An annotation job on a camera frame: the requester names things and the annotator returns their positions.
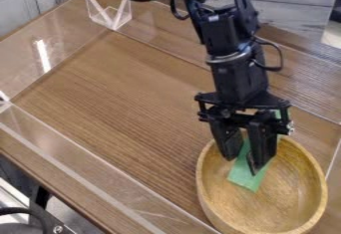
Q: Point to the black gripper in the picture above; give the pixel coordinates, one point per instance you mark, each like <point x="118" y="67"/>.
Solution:
<point x="243" y="104"/>

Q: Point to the green rectangular block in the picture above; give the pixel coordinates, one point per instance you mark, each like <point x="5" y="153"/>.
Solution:
<point x="240" y="175"/>

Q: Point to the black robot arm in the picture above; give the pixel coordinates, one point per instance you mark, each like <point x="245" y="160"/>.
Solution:
<point x="225" y="24"/>

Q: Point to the brown wooden bowl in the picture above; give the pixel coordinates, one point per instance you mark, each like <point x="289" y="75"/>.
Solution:
<point x="285" y="206"/>

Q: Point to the clear acrylic front wall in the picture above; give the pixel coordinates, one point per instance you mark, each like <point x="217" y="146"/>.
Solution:
<point x="117" y="202"/>

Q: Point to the clear acrylic corner bracket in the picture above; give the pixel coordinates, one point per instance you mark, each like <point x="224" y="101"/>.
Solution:
<point x="110" y="17"/>

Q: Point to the black table leg bracket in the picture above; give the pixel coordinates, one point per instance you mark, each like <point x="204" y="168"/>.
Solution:
<point x="51" y="224"/>

